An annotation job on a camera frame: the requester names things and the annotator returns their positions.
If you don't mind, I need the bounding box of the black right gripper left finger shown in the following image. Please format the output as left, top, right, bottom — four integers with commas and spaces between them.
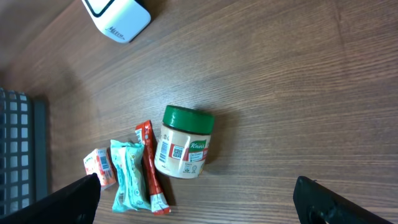
1, 173, 101, 224

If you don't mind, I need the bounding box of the green lid seasoning jar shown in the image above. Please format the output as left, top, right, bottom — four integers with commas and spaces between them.
154, 105, 215, 179

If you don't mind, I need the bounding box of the red stick sachet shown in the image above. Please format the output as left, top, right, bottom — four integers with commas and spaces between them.
135, 120, 171, 215

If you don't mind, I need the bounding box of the red tissue pack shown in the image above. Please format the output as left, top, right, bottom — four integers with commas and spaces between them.
83, 148, 116, 190

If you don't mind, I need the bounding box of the teal snack packet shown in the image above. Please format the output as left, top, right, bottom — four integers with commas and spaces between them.
110, 139, 151, 213

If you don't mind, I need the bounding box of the white barcode scanner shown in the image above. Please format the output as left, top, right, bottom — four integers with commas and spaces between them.
82, 0, 151, 44

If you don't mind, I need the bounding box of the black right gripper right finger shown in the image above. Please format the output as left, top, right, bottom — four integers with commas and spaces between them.
293, 176, 392, 224

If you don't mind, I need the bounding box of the grey plastic mesh basket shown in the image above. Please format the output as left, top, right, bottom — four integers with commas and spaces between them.
1, 88, 49, 218

